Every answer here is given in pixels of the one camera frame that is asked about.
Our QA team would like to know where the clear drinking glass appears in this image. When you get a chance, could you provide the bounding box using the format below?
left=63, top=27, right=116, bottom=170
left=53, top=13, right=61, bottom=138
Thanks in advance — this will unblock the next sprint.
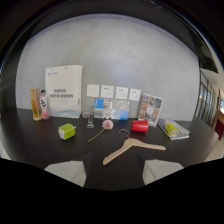
left=86, top=101, right=96, bottom=130

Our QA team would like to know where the wooden clothes hanger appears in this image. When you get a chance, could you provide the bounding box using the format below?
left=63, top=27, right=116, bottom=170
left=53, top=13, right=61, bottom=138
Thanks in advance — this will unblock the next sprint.
left=102, top=128, right=167, bottom=166

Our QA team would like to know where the green and white charger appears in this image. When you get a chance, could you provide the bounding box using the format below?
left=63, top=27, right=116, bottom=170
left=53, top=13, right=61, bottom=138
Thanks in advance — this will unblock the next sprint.
left=57, top=122, right=77, bottom=141

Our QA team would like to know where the clear packet with yellow item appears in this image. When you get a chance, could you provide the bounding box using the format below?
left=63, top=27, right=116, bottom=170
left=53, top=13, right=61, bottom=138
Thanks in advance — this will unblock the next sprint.
left=157, top=118, right=191, bottom=141

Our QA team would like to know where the pink artificial flower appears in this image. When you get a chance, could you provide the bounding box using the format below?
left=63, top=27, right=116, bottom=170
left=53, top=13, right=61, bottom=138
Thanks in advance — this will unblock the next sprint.
left=87, top=119, right=114, bottom=144

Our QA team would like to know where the pink drink bottle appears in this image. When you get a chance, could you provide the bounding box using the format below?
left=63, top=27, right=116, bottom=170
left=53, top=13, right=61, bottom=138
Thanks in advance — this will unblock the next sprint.
left=39, top=89, right=51, bottom=121

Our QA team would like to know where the blue and white packet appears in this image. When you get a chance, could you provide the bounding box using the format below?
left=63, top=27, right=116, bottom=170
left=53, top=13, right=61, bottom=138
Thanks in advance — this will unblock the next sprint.
left=110, top=99, right=130, bottom=121
left=93, top=97, right=113, bottom=120

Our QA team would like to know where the tall yellow bottle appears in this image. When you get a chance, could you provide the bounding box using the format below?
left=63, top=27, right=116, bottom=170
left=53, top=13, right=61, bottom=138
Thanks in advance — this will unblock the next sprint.
left=30, top=88, right=43, bottom=122

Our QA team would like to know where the white paper shopping bag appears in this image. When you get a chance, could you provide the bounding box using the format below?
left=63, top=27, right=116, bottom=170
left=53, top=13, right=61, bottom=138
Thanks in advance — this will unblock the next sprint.
left=44, top=64, right=83, bottom=119

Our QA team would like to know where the white wall socket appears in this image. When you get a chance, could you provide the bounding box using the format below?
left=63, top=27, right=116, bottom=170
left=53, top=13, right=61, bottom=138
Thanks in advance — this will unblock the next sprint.
left=115, top=86, right=130, bottom=101
left=100, top=84, right=115, bottom=99
left=128, top=88, right=142, bottom=102
left=86, top=83, right=101, bottom=99

